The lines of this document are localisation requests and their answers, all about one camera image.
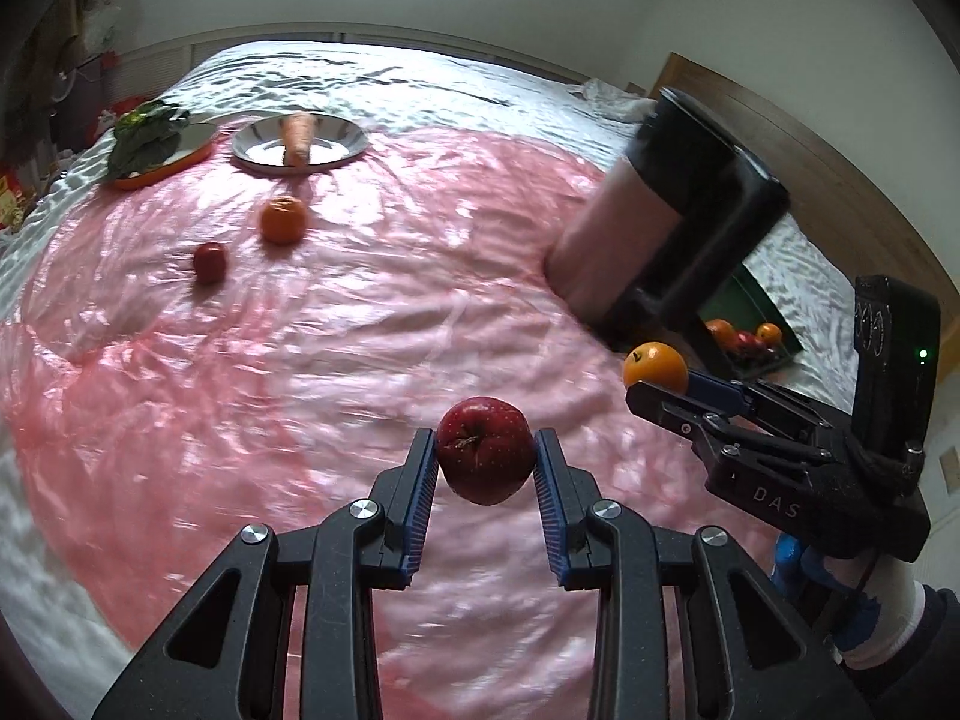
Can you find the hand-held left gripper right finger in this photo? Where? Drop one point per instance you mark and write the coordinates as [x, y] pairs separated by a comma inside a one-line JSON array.
[[551, 495]]

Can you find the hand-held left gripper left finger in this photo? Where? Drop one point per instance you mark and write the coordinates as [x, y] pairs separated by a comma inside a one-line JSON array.
[[424, 495]]

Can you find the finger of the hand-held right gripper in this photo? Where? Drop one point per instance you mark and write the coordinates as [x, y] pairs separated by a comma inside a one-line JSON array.
[[720, 388], [667, 409]]

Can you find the orange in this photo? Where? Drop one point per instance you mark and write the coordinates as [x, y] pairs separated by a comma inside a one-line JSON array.
[[283, 219], [720, 331], [656, 367], [769, 332]]

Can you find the red apple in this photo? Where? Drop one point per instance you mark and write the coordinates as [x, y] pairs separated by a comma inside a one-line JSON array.
[[487, 442], [748, 345], [209, 262]]

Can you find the green cardboard tray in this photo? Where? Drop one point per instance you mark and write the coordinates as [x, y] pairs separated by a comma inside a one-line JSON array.
[[750, 304]]

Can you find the person's right forearm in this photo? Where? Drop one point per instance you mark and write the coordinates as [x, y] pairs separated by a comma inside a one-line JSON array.
[[900, 637]]

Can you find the person's right hand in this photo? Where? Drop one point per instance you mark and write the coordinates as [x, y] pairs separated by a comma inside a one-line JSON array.
[[817, 585]]

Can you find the pink plastic sheet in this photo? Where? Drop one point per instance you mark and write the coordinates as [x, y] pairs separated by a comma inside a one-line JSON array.
[[375, 300]]

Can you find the round metal plate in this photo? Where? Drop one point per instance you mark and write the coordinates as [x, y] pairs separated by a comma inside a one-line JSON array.
[[337, 142]]

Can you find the carrot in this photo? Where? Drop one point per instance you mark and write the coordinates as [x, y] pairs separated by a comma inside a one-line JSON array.
[[296, 136]]

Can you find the white bed cover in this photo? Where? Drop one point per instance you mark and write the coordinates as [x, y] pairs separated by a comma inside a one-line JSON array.
[[450, 82]]

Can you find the orange rimmed plate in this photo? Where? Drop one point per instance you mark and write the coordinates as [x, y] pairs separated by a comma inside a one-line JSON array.
[[161, 174]]

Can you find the leafy green vegetable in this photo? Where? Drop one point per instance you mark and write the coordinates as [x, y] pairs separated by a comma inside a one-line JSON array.
[[146, 136]]

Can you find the yellow box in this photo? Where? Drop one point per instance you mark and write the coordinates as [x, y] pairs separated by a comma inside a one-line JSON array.
[[9, 201]]

